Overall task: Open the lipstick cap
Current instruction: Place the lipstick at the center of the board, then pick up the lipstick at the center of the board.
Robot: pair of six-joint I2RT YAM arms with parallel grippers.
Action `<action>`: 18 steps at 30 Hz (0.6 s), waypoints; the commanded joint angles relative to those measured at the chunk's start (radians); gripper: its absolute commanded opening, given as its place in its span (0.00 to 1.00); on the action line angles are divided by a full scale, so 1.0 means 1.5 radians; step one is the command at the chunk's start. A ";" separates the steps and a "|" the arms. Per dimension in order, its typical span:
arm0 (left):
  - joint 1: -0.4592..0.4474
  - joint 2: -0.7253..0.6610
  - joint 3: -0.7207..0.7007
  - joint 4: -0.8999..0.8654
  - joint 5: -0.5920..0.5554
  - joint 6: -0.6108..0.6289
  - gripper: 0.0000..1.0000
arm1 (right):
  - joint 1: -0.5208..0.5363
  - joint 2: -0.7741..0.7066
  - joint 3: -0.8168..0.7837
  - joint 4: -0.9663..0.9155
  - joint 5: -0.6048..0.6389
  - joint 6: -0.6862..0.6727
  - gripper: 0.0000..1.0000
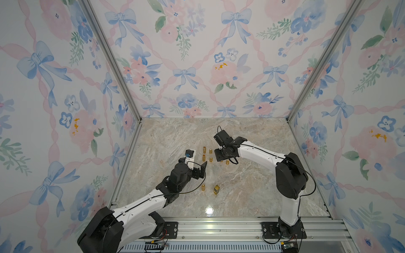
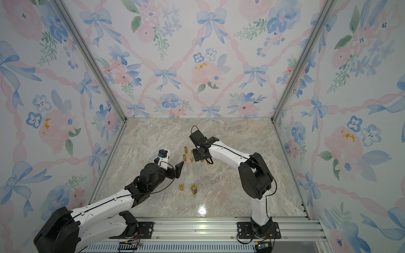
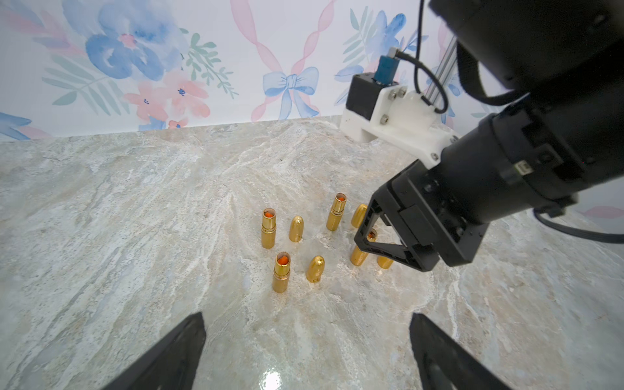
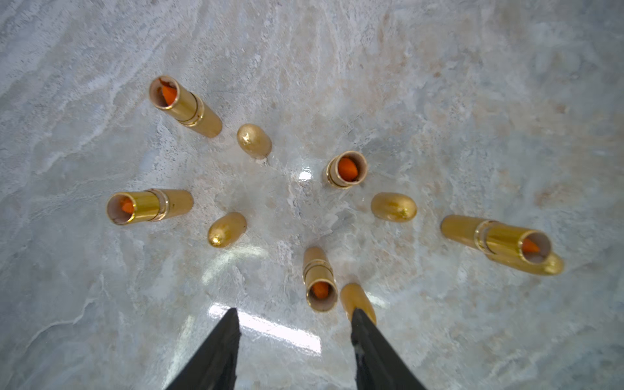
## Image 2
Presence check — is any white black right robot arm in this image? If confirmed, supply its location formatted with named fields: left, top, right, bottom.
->
left=189, top=131, right=274, bottom=230

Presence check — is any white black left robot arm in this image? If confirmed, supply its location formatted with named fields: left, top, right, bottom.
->
left=33, top=161, right=184, bottom=253

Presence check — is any green circuit board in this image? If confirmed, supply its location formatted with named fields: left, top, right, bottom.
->
left=255, top=242, right=273, bottom=253

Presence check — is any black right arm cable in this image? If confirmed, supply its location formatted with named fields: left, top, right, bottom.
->
left=190, top=125, right=278, bottom=222

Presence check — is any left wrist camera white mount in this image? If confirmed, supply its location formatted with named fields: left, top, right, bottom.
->
left=157, top=149, right=170, bottom=170

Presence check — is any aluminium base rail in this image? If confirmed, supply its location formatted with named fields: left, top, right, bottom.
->
left=84, top=217, right=332, bottom=253

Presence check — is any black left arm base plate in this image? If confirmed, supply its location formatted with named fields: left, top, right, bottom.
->
left=110, top=222, right=155, bottom=239

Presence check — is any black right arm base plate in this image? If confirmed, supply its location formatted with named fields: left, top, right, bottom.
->
left=237, top=220, right=282, bottom=239

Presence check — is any aluminium corner post left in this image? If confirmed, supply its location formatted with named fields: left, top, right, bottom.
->
left=51, top=0, right=127, bottom=122

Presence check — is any aluminium corner post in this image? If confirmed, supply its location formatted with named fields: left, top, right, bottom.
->
left=272, top=0, right=335, bottom=125
left=51, top=0, right=127, bottom=122

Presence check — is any aluminium corner post right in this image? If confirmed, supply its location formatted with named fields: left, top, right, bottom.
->
left=272, top=0, right=335, bottom=125

